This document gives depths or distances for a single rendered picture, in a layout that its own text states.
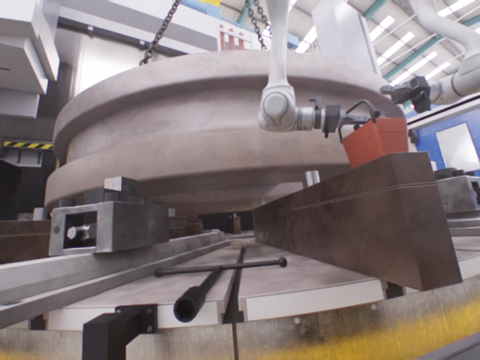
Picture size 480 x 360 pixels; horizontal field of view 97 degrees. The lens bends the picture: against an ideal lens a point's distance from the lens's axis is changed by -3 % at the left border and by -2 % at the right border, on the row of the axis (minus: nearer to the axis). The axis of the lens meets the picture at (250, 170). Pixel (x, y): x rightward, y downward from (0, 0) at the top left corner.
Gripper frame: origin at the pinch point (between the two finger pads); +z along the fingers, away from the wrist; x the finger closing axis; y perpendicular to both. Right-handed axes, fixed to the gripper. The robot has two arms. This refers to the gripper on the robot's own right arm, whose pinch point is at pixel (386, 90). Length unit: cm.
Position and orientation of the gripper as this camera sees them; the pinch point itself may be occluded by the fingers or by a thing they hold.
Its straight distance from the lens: 106.7
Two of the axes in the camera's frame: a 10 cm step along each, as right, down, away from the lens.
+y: -1.0, -9.7, 2.3
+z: -9.8, 0.5, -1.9
